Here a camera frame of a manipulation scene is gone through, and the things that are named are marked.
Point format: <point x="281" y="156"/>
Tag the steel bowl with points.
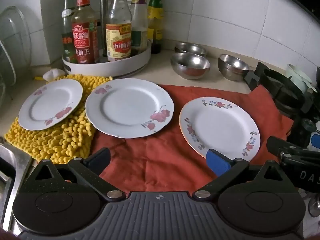
<point x="232" y="68"/>
<point x="189" y="66"/>
<point x="186" y="47"/>

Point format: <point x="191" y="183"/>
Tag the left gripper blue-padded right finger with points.
<point x="229" y="172"/>

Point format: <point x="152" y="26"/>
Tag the white rotating condiment tray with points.
<point x="120" y="68"/>

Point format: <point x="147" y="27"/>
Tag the steel sink edge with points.
<point x="14" y="168"/>

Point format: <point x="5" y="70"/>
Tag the small white rose plate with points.
<point x="50" y="104"/>

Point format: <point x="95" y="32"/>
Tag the steel bowl front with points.
<point x="189" y="66"/>

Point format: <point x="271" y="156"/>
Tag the yellow chenille mat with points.
<point x="67" y="139"/>

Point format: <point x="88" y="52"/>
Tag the steel pepper grinder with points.
<point x="103" y="12"/>

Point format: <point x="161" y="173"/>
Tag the steel bowl back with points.
<point x="186" y="47"/>

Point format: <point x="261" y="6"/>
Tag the purple-label clear bottle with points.
<point x="139" y="25"/>

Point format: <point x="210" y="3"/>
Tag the pale green container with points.
<point x="299" y="78"/>

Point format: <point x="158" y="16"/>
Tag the white floral-rim plate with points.
<point x="215" y="123"/>

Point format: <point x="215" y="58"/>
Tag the red-label soy sauce bottle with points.
<point x="85" y="33"/>

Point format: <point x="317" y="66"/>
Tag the large white rose plate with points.
<point x="129" y="108"/>

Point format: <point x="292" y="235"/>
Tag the green glass bottle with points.
<point x="67" y="34"/>

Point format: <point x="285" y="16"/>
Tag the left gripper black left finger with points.
<point x="87" y="172"/>

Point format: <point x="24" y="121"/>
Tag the yellow-green sesame oil bottle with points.
<point x="155" y="25"/>

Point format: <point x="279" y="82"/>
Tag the red cloth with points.
<point x="165" y="162"/>

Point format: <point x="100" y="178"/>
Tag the black gas stove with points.
<point x="301" y="107"/>

